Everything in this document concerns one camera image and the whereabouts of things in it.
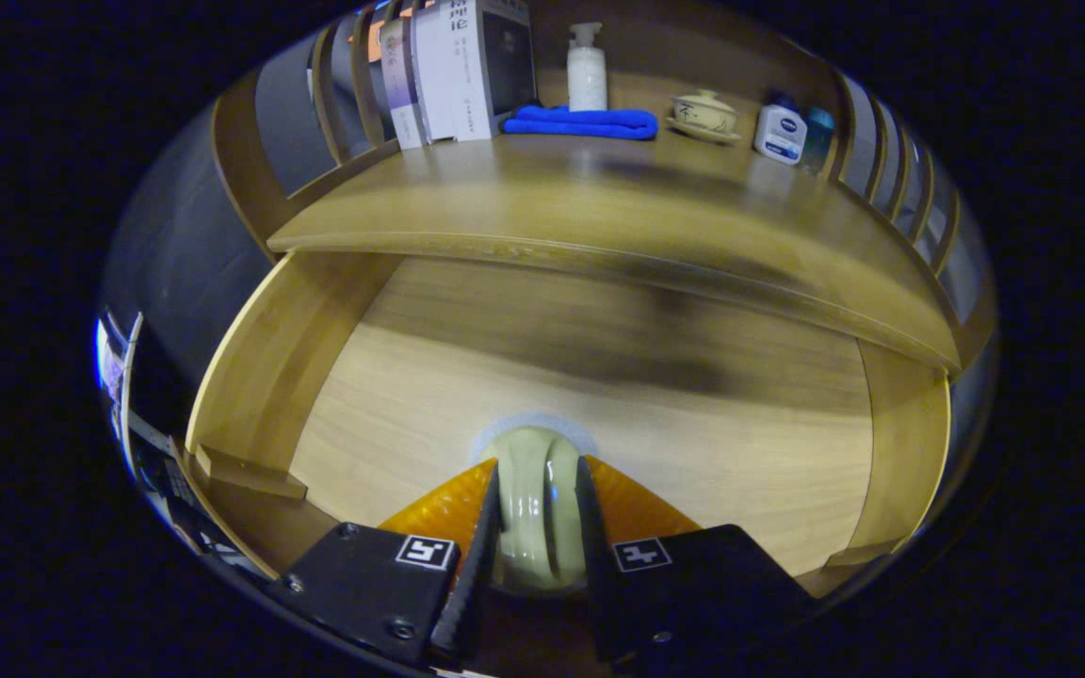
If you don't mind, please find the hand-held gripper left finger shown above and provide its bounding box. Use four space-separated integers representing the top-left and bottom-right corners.
269 459 504 670

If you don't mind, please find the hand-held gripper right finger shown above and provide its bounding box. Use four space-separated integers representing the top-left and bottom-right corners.
575 456 817 674

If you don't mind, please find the pale green ceramic ornament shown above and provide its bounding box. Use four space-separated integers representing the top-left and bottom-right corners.
472 412 600 596

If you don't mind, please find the wooden drawer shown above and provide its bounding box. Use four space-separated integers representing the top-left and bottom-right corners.
185 250 953 604

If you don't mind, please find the wooden countertop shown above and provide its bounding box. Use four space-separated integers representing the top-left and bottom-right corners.
267 132 963 373

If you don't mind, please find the wooden cabinet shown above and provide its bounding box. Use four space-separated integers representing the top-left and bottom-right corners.
211 0 1000 378

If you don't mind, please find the folded blue cloth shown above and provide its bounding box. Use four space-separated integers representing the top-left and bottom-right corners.
500 105 659 141

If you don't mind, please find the thick white and black book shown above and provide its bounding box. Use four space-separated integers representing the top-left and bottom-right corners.
439 0 537 142

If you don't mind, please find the beige lidded teacup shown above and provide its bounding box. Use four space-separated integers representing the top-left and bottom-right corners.
665 89 743 145

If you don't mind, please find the thin white book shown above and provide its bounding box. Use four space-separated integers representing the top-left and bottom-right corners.
409 5 457 144

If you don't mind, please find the white lotion bottle blue cap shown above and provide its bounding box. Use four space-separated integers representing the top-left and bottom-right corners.
753 89 809 167

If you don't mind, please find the pale purple book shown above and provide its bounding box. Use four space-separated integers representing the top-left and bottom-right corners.
378 14 430 150

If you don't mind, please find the teal bottle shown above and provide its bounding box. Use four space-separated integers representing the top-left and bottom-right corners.
802 105 837 176

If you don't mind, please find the white pump bottle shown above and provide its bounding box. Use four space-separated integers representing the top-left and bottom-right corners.
567 23 609 112

